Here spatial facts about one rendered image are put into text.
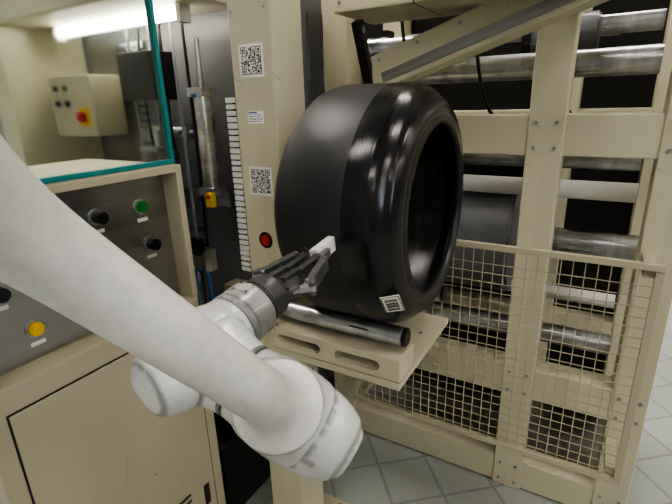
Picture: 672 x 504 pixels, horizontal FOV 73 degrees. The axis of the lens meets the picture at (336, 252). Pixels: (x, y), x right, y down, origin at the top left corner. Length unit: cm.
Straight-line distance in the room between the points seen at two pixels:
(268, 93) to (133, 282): 86
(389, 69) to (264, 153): 47
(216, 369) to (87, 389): 83
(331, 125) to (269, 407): 63
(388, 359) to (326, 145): 49
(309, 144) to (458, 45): 59
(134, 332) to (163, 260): 95
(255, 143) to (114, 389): 69
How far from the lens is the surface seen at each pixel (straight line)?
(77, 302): 35
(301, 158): 93
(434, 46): 139
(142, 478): 143
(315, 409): 52
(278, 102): 116
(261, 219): 123
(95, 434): 127
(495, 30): 135
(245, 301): 66
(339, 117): 94
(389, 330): 105
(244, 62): 121
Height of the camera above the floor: 141
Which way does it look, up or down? 18 degrees down
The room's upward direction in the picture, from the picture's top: 2 degrees counter-clockwise
